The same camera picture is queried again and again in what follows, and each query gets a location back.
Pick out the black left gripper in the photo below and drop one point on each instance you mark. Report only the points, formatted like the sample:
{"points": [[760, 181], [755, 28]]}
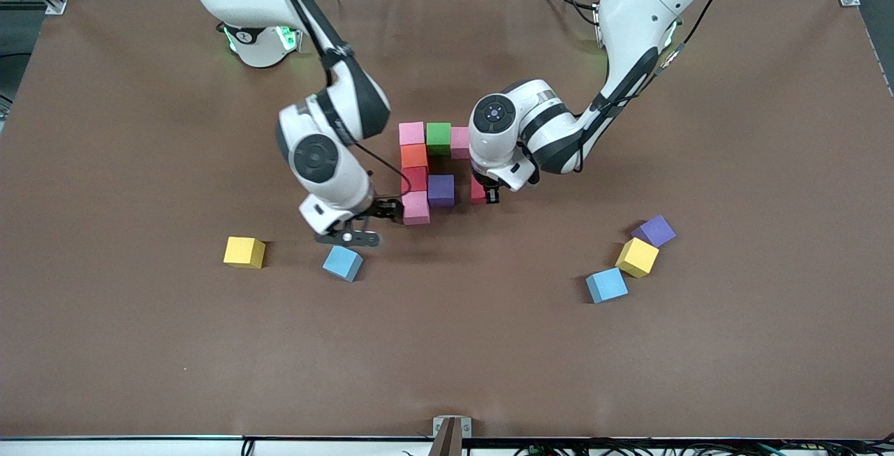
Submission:
{"points": [[491, 193]]}

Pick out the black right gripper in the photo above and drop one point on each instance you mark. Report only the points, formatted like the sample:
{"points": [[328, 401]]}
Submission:
{"points": [[380, 209]]}

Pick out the red foam block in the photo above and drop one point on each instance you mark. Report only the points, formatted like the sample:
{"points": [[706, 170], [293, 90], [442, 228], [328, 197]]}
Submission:
{"points": [[415, 179], [476, 192]]}

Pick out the pink foam block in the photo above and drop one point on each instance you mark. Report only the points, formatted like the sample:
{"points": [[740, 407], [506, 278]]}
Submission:
{"points": [[416, 208], [412, 133], [459, 142]]}

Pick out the purple foam block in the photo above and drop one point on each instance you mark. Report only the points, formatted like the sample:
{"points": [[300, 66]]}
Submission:
{"points": [[441, 190], [654, 230]]}

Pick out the orange foam block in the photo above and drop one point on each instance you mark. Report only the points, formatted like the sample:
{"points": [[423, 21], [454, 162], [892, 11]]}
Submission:
{"points": [[414, 156]]}

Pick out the green foam block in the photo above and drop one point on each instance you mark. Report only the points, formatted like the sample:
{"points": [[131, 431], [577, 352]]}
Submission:
{"points": [[438, 138]]}

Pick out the blue foam block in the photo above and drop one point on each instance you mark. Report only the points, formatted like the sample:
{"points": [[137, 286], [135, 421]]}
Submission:
{"points": [[342, 262], [606, 285]]}

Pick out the yellow foam block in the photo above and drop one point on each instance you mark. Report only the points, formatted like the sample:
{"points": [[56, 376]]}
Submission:
{"points": [[244, 252], [637, 257]]}

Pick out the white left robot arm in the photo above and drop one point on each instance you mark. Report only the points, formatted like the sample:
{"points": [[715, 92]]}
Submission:
{"points": [[642, 2]]}

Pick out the brown table mat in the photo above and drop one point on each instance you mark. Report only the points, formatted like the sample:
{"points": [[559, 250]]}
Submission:
{"points": [[447, 344]]}

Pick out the metal bracket at table edge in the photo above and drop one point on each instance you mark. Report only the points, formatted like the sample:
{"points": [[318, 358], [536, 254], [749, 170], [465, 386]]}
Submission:
{"points": [[438, 422]]}

